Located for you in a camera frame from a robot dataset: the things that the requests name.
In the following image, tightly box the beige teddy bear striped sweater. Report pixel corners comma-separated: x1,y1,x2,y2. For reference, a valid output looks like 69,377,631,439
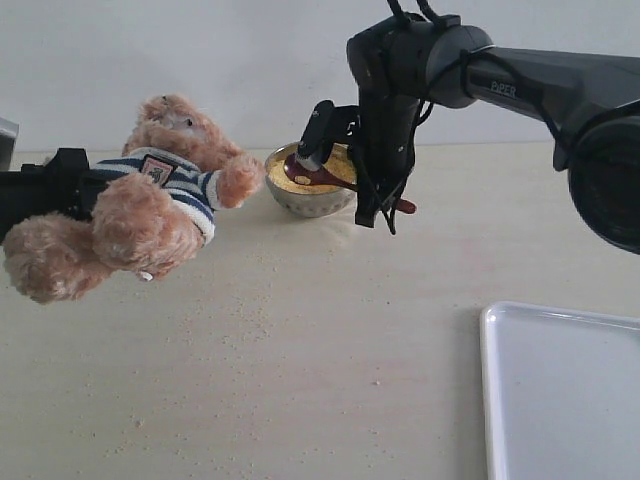
1,93,265,304

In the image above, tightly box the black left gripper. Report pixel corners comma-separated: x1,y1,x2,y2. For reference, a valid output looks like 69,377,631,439
1,148,114,241

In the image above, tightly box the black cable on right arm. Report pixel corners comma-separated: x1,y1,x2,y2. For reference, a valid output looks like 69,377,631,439
349,0,576,236

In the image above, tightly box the steel bowl of yellow grain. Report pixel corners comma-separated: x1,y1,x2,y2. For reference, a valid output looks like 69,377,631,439
265,143,356,218

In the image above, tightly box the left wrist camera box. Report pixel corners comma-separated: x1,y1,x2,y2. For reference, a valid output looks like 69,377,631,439
0,117,19,172

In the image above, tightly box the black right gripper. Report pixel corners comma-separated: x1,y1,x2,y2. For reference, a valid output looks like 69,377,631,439
346,17,440,226

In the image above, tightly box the dark red wooden spoon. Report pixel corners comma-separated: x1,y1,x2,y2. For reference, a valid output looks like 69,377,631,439
283,153,417,214

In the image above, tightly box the white rectangular tray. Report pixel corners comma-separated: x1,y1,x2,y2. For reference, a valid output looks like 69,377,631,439
479,301,639,480

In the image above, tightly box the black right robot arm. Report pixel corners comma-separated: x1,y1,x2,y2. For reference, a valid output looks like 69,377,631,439
346,15,639,253

